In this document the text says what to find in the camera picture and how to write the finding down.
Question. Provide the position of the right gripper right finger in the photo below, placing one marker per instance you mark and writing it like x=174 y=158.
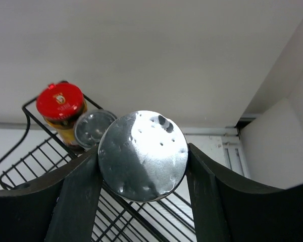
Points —
x=229 y=207

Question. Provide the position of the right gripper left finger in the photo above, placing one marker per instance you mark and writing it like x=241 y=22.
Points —
x=58 y=206

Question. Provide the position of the black cap grinder bottle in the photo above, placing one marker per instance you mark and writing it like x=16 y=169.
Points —
x=90 y=127

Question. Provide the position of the silver lid blue label bottle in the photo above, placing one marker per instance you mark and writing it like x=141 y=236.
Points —
x=143 y=156

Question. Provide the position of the red lid sauce bottle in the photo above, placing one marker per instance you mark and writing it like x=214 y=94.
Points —
x=61 y=105

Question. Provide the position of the black wire rack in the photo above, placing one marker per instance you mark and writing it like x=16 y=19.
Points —
x=142 y=157

